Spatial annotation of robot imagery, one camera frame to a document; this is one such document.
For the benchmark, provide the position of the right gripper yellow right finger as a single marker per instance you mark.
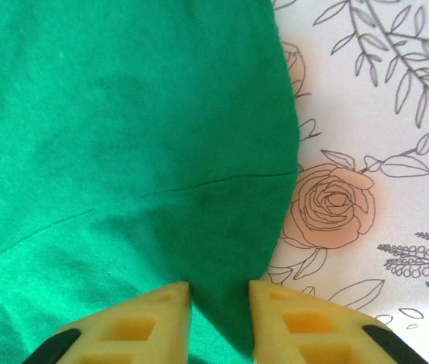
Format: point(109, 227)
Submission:
point(271, 314)

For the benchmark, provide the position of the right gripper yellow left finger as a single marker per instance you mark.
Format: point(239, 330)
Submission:
point(161, 307)

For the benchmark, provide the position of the green t-shirt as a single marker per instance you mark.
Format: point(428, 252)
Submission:
point(104, 132)

